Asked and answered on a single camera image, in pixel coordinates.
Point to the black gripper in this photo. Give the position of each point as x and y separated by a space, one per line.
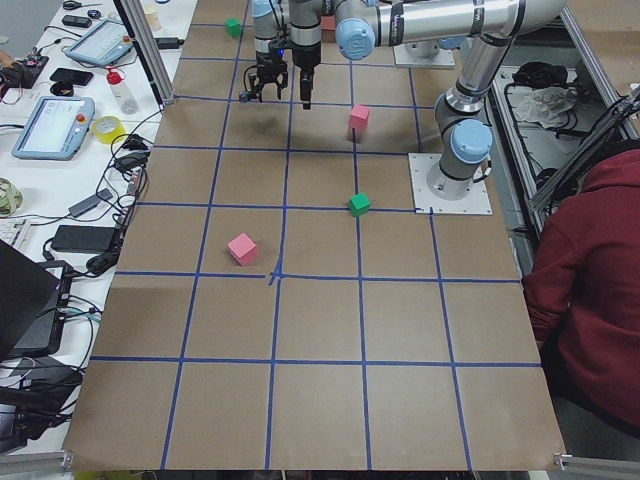
265 58
306 57

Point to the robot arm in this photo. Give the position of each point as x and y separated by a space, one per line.
270 37
491 26

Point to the pink plastic bin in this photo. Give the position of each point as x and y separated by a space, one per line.
328 23

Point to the pink foam cube centre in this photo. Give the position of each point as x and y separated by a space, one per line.
359 118

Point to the pink foam cube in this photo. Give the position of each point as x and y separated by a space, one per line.
359 118
243 249

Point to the green foam cube far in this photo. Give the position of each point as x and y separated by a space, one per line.
233 27

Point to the green foam cube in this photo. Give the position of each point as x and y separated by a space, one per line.
233 27
359 204

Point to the green foam cube near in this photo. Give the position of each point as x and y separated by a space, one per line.
359 204

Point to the white squeeze bottle red cap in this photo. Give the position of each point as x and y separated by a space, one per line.
124 98

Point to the yellow tape roll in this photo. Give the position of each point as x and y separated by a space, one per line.
108 130

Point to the pink foam cube left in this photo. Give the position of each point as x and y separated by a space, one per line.
243 249

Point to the teach pendant far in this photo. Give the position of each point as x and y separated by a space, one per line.
104 44

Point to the teach pendant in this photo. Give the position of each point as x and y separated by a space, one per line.
56 128
104 44

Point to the black smartphone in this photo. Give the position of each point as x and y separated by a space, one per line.
76 77

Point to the teach pendant near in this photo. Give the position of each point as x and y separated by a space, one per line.
56 128

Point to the black power adapter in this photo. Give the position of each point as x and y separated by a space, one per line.
82 239

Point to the black laptop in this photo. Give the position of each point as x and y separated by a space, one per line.
33 296

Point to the person in black trousers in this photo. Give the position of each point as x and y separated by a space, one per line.
582 294

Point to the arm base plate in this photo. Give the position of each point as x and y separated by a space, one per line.
435 193
426 54

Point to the aluminium frame post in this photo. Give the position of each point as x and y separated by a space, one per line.
133 18

